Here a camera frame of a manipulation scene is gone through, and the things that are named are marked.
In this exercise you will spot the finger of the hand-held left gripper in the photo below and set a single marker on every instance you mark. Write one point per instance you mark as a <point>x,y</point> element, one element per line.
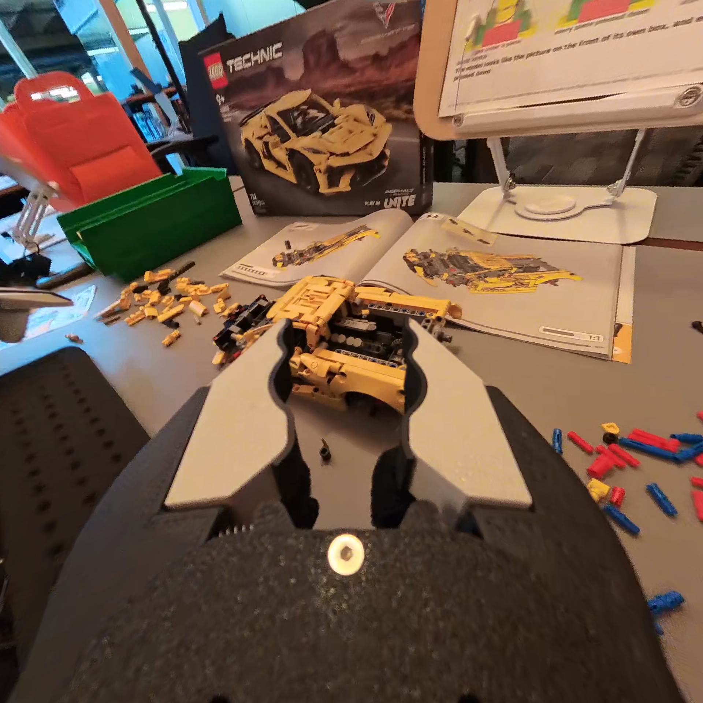
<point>33,299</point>

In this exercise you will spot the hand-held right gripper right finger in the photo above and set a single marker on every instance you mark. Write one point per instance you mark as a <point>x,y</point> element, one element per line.
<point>467,439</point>

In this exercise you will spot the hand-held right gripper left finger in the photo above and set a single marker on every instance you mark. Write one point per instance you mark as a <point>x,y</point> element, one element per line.
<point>236,439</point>

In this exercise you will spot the small black pin piece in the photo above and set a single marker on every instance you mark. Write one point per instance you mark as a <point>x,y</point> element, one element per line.
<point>326,451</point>

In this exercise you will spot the pile of yellow brick pieces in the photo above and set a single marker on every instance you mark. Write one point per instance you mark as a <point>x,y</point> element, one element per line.
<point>165,305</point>

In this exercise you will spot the instruction booklet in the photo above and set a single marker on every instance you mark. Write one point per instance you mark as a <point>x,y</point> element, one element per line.
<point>549,307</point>

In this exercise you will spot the yellow brick car model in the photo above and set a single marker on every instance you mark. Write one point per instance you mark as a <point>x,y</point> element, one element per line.
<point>324,296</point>

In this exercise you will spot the grey desk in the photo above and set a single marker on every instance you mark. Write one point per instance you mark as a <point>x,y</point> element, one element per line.
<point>549,395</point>

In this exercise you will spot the black electronic device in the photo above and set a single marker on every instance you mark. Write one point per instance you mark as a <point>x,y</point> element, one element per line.
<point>25,268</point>

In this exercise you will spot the sticker sheet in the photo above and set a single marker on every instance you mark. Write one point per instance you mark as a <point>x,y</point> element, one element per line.
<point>66,316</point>

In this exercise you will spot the green storage bin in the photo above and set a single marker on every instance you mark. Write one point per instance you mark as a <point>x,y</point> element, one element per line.
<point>154,236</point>

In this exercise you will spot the pile of small coloured pins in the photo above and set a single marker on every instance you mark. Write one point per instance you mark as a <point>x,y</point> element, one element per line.
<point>609,458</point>

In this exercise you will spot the black beam with holes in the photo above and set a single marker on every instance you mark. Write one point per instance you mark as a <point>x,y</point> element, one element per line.
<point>180,271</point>

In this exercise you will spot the red storage bin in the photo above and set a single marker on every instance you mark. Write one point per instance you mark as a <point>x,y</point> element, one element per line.
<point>93,143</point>

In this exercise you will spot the black office chair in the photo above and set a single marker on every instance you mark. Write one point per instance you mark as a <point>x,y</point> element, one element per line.
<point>181,151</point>

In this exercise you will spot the white document stand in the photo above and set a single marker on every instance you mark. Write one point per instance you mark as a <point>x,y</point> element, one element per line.
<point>576,219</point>

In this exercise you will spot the toy car set box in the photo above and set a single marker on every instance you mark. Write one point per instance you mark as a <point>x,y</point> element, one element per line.
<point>329,181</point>

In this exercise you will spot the printed instruction sheet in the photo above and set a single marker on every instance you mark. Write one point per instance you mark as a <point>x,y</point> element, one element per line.
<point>576,71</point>

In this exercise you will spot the wooden frame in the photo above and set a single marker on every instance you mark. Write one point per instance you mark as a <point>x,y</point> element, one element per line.
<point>35,214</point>

